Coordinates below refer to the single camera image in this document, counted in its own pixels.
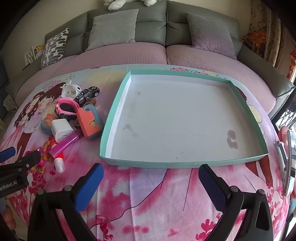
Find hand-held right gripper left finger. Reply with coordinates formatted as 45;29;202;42
27;163;104;241

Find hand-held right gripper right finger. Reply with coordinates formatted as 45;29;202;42
198;164;274;241

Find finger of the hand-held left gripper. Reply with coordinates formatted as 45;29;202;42
0;147;16;163
0;150;41;179

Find pink toy dog figure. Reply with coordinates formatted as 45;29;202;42
30;137;57;174

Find red white small bottle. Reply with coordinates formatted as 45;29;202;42
55;156;65;174

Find small orange blue toy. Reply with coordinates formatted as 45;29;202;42
40;113;56;135

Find magenta flash drive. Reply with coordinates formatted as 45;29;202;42
48;133;80;160

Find white charger plug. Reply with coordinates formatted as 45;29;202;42
51;119;74;142

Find large orange blue toy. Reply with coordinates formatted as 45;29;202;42
77;104;104;141

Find teal cardboard tray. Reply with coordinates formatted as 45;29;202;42
99;70;269;169

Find white plastic clip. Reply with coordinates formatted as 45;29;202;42
61;82;73;96

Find gold patterned box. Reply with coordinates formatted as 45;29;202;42
73;98;97;131

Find person's left hand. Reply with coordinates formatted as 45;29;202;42
4;206;17;230

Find printed cartoon blanket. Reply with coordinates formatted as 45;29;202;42
0;65;291;241

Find pink smartwatch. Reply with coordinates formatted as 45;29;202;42
55;98;80;121

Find red chair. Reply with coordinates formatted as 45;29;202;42
277;126;296;145

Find black toy car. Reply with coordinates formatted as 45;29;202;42
73;86;100;105

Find black metal railing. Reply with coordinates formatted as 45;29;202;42
275;108;296;130

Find white magazine rack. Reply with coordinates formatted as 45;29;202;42
24;44;45;66

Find black white patterned pillow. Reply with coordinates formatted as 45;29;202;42
40;28;69;69

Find pink sofa cover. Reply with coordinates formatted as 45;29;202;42
16;42;277;116

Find red hanging decoration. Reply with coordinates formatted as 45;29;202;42
287;51;296;80

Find plain grey pillow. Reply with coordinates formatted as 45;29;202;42
86;9;139;51

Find orange decoration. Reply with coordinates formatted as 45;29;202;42
242;30;269;55

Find grey purple pillow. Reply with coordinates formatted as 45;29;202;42
185;12;238;61

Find beige patterned curtain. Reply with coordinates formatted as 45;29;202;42
250;0;288;68

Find grey white plush dog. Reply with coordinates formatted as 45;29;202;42
103;0;162;11

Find grey sofa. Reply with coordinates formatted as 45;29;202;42
5;0;296;119

